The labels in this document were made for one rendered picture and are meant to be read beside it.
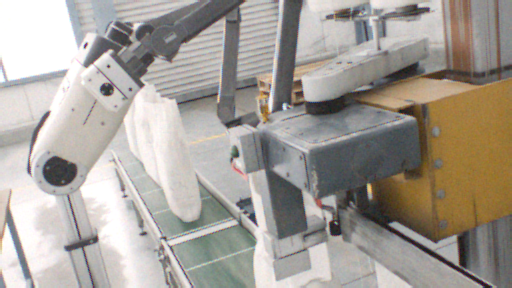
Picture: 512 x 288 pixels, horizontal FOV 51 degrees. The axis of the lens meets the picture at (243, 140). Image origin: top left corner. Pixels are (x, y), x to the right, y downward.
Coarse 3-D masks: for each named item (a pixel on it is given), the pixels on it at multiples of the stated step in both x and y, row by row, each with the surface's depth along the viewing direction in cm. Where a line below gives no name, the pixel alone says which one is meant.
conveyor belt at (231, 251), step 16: (192, 240) 290; (208, 240) 287; (224, 240) 283; (240, 240) 280; (192, 256) 272; (208, 256) 269; (224, 256) 266; (240, 256) 263; (192, 272) 256; (208, 272) 254; (224, 272) 251; (240, 272) 248
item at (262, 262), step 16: (256, 176) 176; (256, 192) 180; (304, 192) 161; (256, 208) 162; (256, 256) 174; (320, 256) 144; (256, 272) 177; (272, 272) 163; (304, 272) 150; (320, 272) 146
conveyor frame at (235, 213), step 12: (120, 168) 436; (132, 180) 411; (204, 180) 368; (132, 192) 405; (216, 192) 343; (228, 204) 322; (144, 216) 360; (240, 216) 307; (156, 228) 304; (216, 228) 300; (156, 240) 320; (180, 240) 294
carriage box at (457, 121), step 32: (416, 96) 116; (448, 96) 110; (480, 96) 113; (448, 128) 112; (480, 128) 115; (448, 160) 113; (480, 160) 116; (384, 192) 131; (416, 192) 118; (448, 192) 115; (480, 192) 118; (416, 224) 121; (448, 224) 117; (480, 224) 120
